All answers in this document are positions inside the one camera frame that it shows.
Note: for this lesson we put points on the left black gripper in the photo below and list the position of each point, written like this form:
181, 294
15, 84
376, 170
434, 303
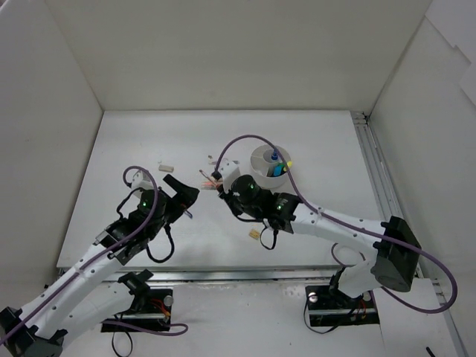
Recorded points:
175, 201

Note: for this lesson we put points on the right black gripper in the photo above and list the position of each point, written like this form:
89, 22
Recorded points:
226, 197

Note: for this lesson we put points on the clear glue bottle blue cap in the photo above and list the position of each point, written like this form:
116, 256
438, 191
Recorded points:
274, 156

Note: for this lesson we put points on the yellow cap black highlighter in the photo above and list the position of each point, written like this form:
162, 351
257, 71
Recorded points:
285, 166

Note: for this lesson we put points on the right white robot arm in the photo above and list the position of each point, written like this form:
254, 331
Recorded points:
390, 248

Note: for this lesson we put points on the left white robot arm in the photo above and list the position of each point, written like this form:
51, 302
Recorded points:
78, 300

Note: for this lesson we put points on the beige eraser block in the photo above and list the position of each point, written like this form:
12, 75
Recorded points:
166, 168

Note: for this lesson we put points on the small wooden clip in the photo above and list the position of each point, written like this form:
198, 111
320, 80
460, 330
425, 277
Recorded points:
254, 234

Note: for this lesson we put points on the white round divided organizer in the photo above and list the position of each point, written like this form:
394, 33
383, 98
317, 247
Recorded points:
261, 168

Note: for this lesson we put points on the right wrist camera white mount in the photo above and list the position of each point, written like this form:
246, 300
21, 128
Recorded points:
228, 172

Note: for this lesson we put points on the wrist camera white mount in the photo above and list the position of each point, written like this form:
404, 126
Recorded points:
139, 181
228, 172

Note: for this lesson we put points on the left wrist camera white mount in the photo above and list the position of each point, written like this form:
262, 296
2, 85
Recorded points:
139, 181

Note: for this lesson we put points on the aluminium frame rail front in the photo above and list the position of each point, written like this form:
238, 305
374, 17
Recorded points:
163, 274

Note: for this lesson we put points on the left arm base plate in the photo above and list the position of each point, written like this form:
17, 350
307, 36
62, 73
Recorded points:
154, 315

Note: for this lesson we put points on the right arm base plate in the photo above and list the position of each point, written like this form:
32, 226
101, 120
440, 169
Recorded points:
325, 311

